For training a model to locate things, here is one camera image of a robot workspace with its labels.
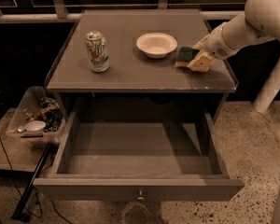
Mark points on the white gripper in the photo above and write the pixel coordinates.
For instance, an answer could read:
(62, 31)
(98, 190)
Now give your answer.
(216, 46)

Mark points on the green and yellow sponge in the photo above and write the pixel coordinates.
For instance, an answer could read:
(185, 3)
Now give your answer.
(185, 56)

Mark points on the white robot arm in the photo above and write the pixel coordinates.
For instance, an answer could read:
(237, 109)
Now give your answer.
(259, 23)

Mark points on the grey cabinet with counter top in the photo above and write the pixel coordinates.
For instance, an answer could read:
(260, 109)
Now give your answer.
(130, 69)

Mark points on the open grey top drawer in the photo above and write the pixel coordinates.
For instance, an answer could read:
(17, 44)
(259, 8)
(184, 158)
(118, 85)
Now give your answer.
(112, 161)

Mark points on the metal drawer knob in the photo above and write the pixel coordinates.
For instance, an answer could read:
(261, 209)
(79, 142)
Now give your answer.
(140, 197)

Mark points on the white paper bowl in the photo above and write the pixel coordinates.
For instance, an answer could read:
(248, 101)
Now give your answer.
(156, 45)

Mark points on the green soda can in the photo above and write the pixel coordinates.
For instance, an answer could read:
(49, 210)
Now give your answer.
(97, 51)

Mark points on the colourful clutter in bin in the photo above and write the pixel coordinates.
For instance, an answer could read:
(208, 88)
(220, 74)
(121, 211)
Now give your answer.
(50, 113)

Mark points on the clear plastic storage bin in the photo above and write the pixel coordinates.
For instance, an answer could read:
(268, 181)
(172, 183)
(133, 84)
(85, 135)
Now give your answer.
(30, 103)

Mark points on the small white bowl in bin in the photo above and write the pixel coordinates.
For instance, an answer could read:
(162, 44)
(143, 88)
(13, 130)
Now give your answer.
(36, 125)

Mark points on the black metal stand leg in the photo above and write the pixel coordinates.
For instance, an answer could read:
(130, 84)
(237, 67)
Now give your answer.
(18, 212)

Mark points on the metal window railing frame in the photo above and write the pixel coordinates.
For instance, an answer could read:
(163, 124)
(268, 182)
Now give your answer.
(65, 10)

